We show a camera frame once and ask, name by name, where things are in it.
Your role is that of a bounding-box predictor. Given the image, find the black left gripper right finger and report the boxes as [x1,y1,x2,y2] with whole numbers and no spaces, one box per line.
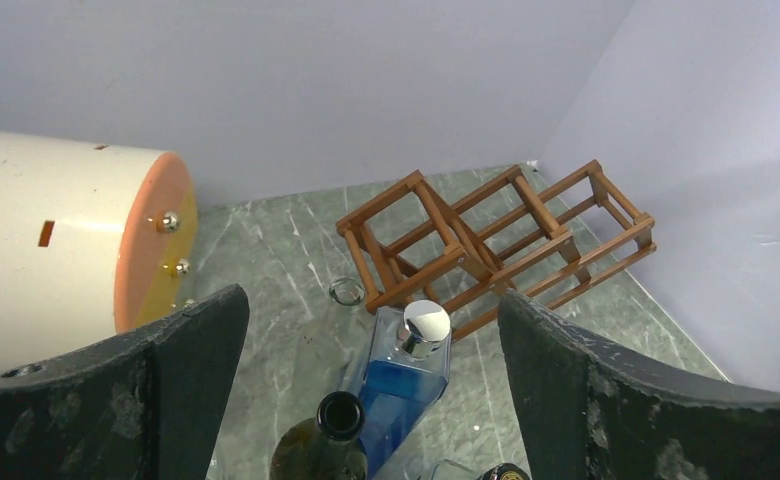
[498,291,780,479]

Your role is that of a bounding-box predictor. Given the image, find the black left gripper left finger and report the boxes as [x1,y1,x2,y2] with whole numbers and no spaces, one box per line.
[0,285,250,479]

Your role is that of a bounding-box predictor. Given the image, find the clear bottle black gold cap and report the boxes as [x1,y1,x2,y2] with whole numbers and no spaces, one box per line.
[421,459,531,480]

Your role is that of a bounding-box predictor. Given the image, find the blue square glass bottle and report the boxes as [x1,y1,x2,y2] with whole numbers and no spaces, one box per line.
[356,300,452,479]

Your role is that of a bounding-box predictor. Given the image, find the brown wooden wine rack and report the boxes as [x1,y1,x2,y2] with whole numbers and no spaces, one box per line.
[336,160,657,313]

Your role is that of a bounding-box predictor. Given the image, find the dark green wine bottle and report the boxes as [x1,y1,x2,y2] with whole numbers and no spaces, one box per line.
[269,390,368,480]

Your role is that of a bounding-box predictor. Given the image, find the clear glass bottle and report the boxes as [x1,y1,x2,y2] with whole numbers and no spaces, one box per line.
[328,277,365,307]

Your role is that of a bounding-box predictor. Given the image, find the cream and orange cylinder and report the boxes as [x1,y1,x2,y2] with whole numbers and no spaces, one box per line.
[0,131,198,372]

